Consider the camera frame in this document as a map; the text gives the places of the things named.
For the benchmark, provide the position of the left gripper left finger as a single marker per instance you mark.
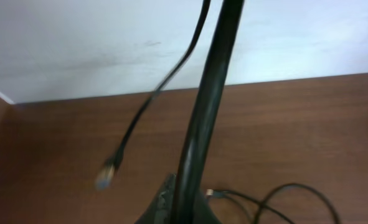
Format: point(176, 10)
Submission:
point(159, 210)

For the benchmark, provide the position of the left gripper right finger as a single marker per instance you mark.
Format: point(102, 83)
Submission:
point(202, 212)

